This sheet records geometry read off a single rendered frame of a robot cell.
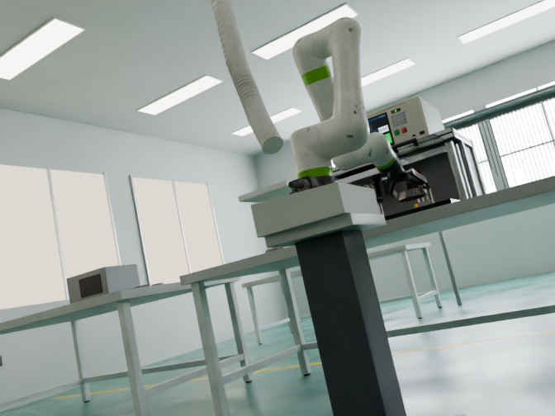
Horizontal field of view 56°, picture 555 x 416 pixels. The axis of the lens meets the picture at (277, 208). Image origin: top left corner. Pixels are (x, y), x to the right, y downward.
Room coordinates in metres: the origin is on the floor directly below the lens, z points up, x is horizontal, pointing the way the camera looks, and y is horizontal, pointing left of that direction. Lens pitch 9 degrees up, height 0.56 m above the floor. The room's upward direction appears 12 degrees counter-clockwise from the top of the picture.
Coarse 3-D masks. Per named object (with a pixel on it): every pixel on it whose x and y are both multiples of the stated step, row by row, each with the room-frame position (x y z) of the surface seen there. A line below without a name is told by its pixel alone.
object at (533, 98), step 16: (528, 96) 5.04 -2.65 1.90; (544, 96) 5.17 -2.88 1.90; (480, 112) 5.27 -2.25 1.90; (496, 112) 5.41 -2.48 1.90; (512, 112) 5.56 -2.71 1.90; (464, 128) 5.60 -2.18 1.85; (480, 128) 5.52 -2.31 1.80; (512, 128) 5.37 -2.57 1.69; (496, 144) 5.46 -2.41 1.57; (448, 256) 5.86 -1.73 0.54
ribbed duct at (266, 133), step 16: (224, 0) 3.78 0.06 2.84; (224, 16) 3.77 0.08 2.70; (224, 32) 3.78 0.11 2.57; (224, 48) 3.82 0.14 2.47; (240, 48) 3.77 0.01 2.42; (240, 64) 3.74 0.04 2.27; (240, 80) 3.73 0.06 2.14; (240, 96) 3.74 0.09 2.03; (256, 96) 3.70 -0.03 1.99; (256, 112) 3.65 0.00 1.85; (256, 128) 3.62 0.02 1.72; (272, 128) 3.58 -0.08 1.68; (272, 144) 3.59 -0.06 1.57
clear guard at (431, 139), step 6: (426, 138) 2.18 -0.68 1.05; (432, 138) 2.16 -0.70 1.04; (438, 138) 2.25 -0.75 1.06; (408, 144) 2.22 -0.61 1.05; (420, 144) 2.17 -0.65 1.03; (426, 144) 2.15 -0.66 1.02; (432, 144) 2.13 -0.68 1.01; (438, 144) 2.39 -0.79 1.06; (402, 150) 2.21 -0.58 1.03; (408, 150) 2.19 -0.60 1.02; (414, 150) 2.17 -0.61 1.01; (420, 150) 2.43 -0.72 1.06; (426, 150) 2.46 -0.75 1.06; (402, 156) 2.47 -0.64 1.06
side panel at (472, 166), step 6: (462, 144) 2.47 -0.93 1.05; (462, 150) 2.47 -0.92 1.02; (468, 150) 2.63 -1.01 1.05; (468, 156) 2.59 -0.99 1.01; (474, 156) 2.68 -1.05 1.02; (468, 162) 2.48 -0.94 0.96; (474, 162) 2.69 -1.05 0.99; (468, 168) 2.47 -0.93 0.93; (474, 168) 2.65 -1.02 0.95; (474, 174) 2.61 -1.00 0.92; (480, 174) 2.68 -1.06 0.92; (474, 180) 2.57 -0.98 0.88; (480, 180) 2.68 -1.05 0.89; (474, 186) 2.47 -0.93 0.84; (480, 186) 2.67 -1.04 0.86; (474, 192) 2.47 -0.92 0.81; (480, 192) 2.62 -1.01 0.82
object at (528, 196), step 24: (504, 192) 1.92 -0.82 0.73; (528, 192) 1.89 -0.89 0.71; (552, 192) 1.95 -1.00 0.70; (408, 216) 2.11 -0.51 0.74; (432, 216) 2.06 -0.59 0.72; (456, 216) 2.10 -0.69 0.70; (480, 216) 2.46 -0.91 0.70; (384, 240) 2.71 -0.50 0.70; (240, 264) 2.54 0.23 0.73; (264, 264) 2.50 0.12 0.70; (288, 264) 3.02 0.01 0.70
